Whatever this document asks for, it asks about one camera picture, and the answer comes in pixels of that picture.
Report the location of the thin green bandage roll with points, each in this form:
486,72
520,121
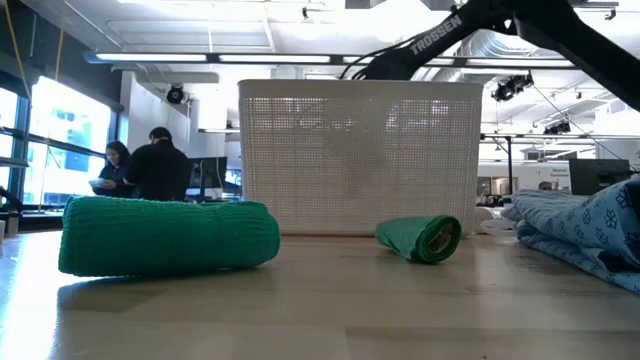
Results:
410,240

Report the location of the thick green bandage roll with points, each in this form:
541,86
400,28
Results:
165,237

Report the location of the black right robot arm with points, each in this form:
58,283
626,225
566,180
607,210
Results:
435,35

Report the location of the white perforated plastic basket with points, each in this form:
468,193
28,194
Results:
360,160

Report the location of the black desk monitor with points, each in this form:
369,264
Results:
210,172

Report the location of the person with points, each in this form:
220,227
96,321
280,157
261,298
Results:
116,170
157,172
545,186

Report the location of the white plastic object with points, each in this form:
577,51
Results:
495,222

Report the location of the blue patterned cloth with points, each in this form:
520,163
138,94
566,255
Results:
580,225

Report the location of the ceiling light rail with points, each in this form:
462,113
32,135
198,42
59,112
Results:
150,57

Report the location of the black ceiling camera cluster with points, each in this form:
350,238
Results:
512,87

